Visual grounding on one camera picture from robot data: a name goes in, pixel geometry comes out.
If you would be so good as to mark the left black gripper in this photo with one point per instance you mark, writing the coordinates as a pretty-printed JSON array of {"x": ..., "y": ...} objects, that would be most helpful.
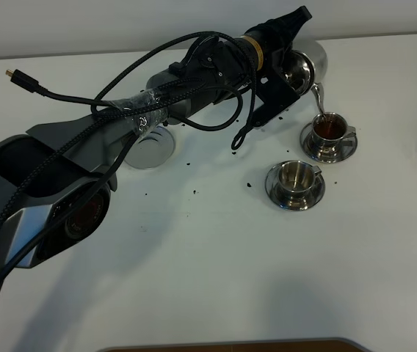
[{"x": 272, "y": 41}]

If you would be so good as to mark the stainless steel teapot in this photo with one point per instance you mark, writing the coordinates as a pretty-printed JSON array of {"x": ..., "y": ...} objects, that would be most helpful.
[{"x": 305, "y": 68}]

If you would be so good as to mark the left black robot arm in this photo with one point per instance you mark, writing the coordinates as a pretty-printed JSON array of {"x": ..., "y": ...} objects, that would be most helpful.
[{"x": 56, "y": 179}]

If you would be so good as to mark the round steel teapot trivet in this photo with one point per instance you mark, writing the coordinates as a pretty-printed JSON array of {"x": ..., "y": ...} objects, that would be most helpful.
[{"x": 151, "y": 151}]

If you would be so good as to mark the far steel teacup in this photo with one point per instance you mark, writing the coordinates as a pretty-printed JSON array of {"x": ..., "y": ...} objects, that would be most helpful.
[{"x": 330, "y": 132}]

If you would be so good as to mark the steel teacup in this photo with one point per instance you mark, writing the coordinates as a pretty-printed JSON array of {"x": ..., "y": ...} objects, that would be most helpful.
[
  {"x": 330, "y": 132},
  {"x": 296, "y": 179}
]

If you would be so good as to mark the far steel saucer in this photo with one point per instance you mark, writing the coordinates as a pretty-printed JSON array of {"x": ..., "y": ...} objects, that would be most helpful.
[{"x": 326, "y": 155}]

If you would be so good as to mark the steel saucer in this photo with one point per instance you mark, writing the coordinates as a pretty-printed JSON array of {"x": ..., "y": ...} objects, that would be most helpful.
[
  {"x": 294, "y": 204},
  {"x": 326, "y": 155}
]

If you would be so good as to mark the near steel teacup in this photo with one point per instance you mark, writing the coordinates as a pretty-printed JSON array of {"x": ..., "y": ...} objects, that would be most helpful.
[{"x": 296, "y": 179}]

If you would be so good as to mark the near steel saucer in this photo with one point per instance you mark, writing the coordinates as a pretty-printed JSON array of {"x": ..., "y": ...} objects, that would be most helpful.
[{"x": 294, "y": 204}]

